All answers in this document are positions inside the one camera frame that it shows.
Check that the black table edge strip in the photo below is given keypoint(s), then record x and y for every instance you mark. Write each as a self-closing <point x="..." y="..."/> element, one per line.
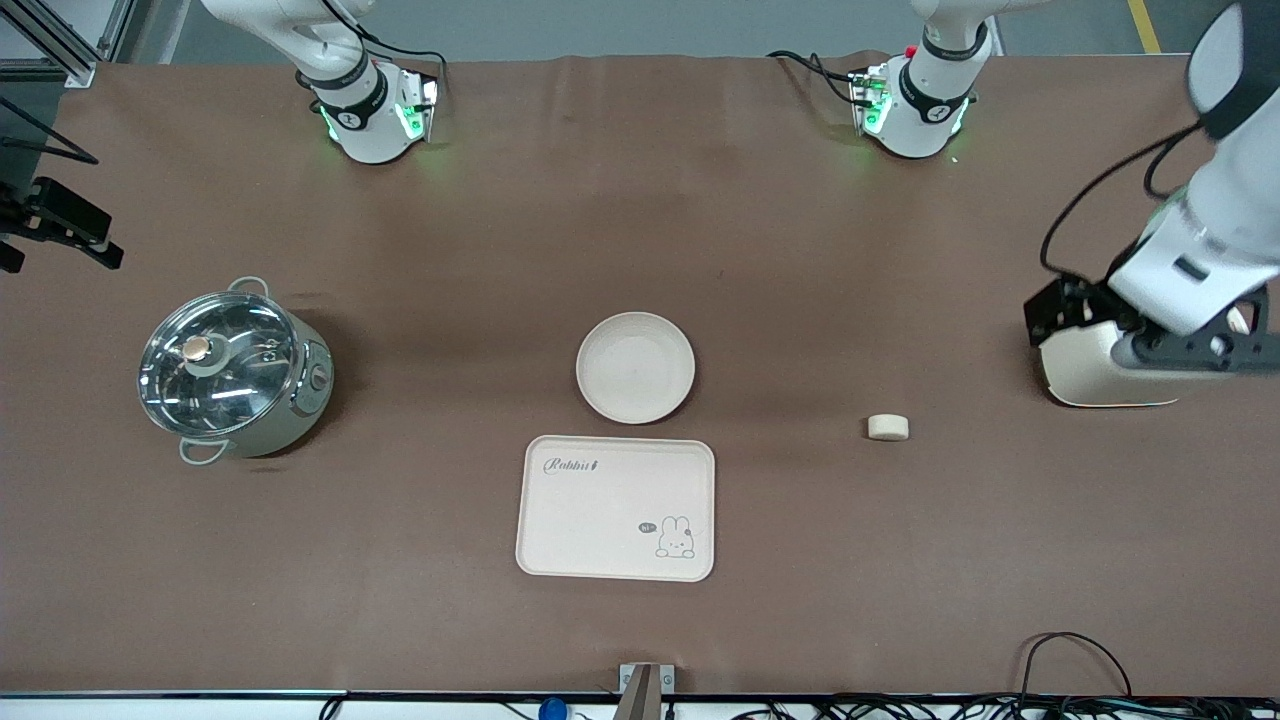
<point x="200" y="693"/>

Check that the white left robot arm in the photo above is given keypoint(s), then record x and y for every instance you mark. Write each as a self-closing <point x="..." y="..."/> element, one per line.
<point x="925" y="100"/>

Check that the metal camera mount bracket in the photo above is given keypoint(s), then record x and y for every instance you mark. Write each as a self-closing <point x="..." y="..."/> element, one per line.
<point x="645" y="692"/>

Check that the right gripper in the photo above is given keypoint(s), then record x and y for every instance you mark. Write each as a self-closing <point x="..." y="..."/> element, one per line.
<point x="50" y="213"/>

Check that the glass pot lid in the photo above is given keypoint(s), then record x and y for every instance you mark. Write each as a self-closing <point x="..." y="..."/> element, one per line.
<point x="230" y="365"/>

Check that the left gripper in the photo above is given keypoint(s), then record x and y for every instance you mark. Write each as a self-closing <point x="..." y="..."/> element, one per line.
<point x="1062" y="307"/>

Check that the blue round cap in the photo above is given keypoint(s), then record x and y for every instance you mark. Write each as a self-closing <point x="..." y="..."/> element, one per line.
<point x="552" y="710"/>

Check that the small white steamed bun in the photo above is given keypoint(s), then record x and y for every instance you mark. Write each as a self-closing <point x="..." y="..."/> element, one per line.
<point x="888" y="427"/>

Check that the cream rabbit print tray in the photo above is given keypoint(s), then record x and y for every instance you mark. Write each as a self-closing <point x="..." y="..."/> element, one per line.
<point x="600" y="510"/>

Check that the steel electric cooking pot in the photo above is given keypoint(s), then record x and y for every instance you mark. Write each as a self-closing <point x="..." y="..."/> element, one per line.
<point x="300" y="410"/>

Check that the white round bowl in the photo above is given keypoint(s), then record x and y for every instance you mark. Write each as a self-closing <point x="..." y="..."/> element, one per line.
<point x="635" y="367"/>

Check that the cream two-slot toaster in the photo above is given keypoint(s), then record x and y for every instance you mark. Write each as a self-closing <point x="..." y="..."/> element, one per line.
<point x="1085" y="375"/>

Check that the brown table cover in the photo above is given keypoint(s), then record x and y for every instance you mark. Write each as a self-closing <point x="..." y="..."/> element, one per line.
<point x="750" y="250"/>

